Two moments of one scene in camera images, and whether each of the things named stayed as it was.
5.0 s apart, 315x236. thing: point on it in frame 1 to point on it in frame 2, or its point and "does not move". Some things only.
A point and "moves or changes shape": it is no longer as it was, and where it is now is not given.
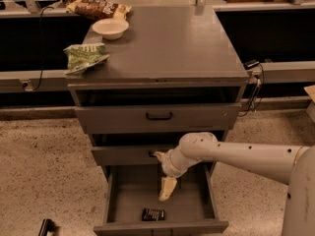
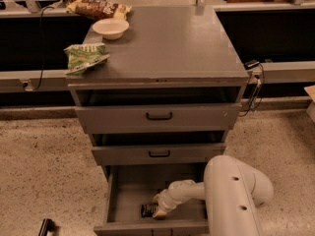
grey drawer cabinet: x=171 y=72 does not move
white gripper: x=169 y=168 to x=166 y=202
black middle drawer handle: x=153 y=156 does not move
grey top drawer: x=157 y=109 does not move
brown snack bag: x=98 y=9 does not move
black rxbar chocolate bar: x=153 y=214 moves or changes shape
